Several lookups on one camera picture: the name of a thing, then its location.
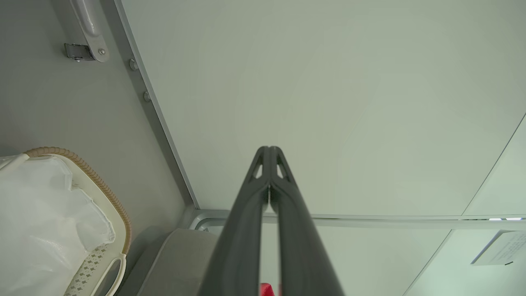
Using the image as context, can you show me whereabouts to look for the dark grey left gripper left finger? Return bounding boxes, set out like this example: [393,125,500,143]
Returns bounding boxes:
[197,146,270,296]

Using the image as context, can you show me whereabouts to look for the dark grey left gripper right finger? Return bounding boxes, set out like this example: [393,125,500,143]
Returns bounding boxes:
[270,146,345,296]

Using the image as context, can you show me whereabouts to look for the red and white garment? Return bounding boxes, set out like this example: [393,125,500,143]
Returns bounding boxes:
[259,282,282,296]

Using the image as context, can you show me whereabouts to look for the grey fabric sofa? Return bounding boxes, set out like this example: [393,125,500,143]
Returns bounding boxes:
[117,228,263,296]

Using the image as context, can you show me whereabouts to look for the grey curved partition foot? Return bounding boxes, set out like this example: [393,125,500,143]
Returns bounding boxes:
[188,209,231,231]

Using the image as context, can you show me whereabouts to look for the white wicker-rimmed laundry basket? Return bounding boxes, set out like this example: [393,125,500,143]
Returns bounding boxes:
[0,146,132,296]

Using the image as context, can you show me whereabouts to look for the grey partition foot with caster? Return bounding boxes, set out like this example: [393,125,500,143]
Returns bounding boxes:
[69,0,110,63]

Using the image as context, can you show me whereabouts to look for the white paper wall sign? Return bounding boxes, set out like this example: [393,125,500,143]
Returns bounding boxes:
[470,230,526,266]

